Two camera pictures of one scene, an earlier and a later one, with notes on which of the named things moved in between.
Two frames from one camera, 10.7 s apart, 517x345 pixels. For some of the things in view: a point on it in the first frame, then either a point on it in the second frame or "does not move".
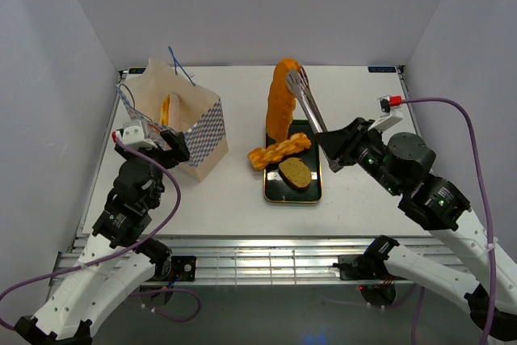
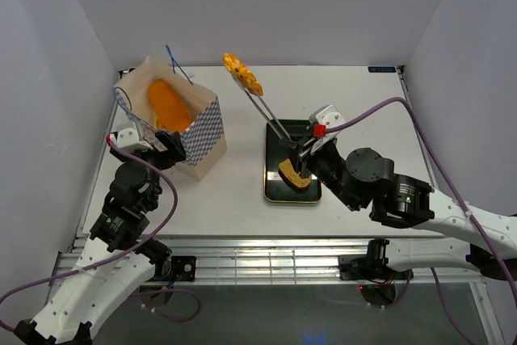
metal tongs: (297, 80) → (285, 135)
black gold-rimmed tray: (278, 190) does not move
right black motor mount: (360, 267) does not move
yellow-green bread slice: (296, 173) does not move
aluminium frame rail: (240, 261) does not move
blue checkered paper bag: (166, 99) does not move
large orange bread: (281, 104) → (170, 112)
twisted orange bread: (261, 157) → (243, 73)
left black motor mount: (183, 268) does not move
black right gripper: (339, 143) → (301, 154)
